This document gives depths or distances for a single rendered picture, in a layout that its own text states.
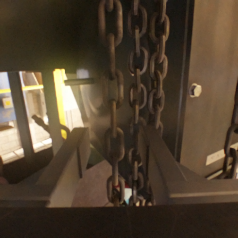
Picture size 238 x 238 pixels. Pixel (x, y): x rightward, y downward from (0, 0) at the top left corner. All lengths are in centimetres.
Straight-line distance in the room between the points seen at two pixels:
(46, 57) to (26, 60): 7
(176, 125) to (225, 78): 10
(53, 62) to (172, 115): 47
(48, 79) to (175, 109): 47
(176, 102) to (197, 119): 4
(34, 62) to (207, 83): 49
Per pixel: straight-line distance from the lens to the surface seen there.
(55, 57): 63
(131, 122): 19
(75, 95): 101
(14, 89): 94
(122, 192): 17
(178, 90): 22
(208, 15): 24
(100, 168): 87
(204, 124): 27
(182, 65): 22
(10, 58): 58
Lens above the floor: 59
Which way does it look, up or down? 18 degrees up
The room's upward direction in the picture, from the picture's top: 179 degrees clockwise
